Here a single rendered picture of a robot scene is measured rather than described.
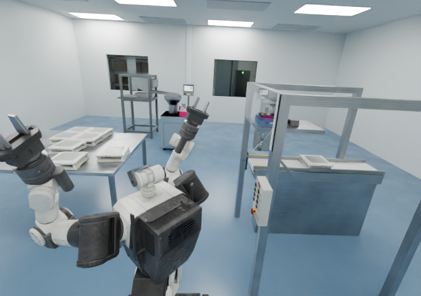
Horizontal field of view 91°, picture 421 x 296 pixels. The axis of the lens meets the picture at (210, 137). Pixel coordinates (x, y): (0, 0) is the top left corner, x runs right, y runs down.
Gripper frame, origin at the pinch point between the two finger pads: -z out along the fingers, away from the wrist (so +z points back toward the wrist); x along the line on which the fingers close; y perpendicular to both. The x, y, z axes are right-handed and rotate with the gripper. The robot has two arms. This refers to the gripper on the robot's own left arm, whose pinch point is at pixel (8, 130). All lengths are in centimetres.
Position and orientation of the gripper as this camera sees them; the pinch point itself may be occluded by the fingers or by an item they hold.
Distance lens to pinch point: 74.3
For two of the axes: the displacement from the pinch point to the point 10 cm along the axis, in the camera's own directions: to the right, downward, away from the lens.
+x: 2.3, -6.4, 7.3
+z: -0.9, 7.4, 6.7
